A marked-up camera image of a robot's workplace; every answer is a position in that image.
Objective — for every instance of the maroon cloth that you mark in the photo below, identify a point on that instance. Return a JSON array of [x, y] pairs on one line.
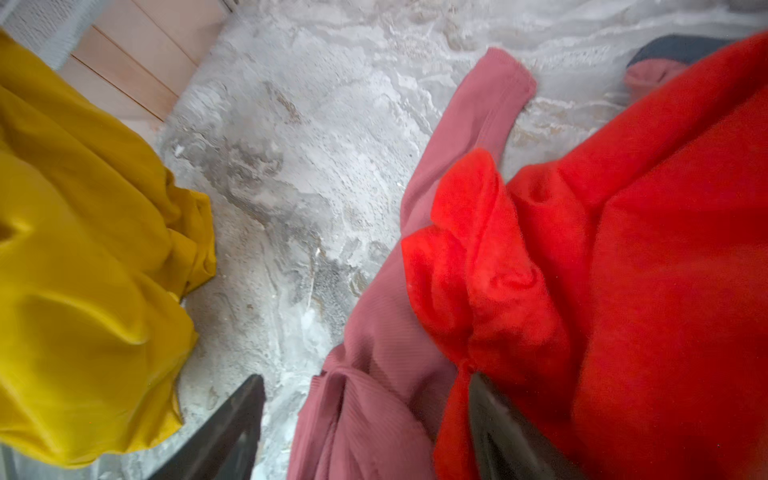
[[374, 410]]

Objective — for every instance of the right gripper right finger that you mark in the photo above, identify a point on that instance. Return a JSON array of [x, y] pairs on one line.
[[506, 444]]

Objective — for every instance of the dusty pink cloth grey collar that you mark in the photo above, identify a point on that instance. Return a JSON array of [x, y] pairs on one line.
[[664, 58]]

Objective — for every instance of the yellow cloth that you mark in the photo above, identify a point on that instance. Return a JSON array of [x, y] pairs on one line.
[[98, 248]]

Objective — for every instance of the red cloth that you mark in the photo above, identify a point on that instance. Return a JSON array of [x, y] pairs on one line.
[[618, 296]]

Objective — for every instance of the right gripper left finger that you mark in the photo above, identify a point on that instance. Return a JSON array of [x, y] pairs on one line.
[[226, 446]]

